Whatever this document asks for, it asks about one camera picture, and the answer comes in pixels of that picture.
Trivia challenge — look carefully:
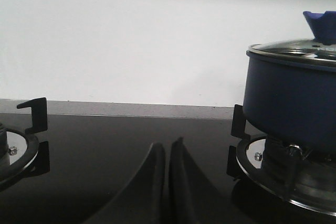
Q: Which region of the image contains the black pot support grate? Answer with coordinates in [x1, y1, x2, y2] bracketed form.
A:
[1, 98, 50, 191]
[227, 104, 335, 216]

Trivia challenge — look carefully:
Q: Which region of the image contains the black glass gas hob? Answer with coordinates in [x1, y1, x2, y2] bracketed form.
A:
[1, 115, 335, 223]

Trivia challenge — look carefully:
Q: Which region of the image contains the glass lid with blue knob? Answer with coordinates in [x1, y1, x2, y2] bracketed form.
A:
[248, 10, 335, 67]

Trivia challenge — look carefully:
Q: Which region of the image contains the left black pot support grate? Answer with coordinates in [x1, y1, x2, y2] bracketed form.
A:
[1, 98, 50, 191]

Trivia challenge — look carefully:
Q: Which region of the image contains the dark blue cooking pot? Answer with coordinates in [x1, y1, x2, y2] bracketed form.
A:
[243, 52, 335, 153]

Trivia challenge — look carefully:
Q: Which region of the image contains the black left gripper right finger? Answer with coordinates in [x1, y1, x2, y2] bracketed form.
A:
[169, 137, 234, 223]

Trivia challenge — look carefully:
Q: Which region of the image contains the black gas burner head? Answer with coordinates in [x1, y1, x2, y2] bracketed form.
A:
[261, 137, 335, 200]

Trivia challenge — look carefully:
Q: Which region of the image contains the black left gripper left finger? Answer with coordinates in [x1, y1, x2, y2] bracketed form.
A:
[85, 143, 165, 223]

